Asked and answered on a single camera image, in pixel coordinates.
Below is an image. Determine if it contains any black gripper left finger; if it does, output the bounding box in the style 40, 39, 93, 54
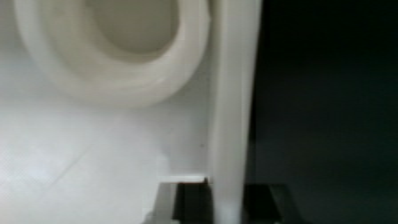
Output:
147, 181, 214, 224

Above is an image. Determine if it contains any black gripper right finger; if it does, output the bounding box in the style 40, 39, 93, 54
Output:
243, 184, 296, 224

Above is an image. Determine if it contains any white square table top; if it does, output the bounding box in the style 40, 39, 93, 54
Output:
0, 0, 260, 224

